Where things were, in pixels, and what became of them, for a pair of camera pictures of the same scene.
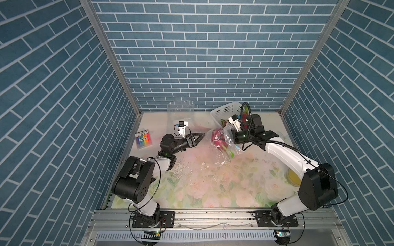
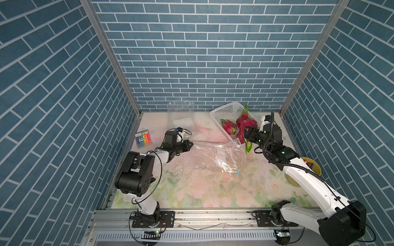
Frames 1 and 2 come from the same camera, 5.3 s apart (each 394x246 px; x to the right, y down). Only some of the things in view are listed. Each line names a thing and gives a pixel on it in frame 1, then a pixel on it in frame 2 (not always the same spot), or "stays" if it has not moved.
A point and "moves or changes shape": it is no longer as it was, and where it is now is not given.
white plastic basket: x=226 y=111 stays
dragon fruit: x=245 y=113 stays
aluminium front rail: x=115 y=227 stays
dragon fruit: x=219 y=139 moves or changes shape
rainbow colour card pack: x=143 y=139 stays
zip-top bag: x=222 y=144 to x=229 y=156
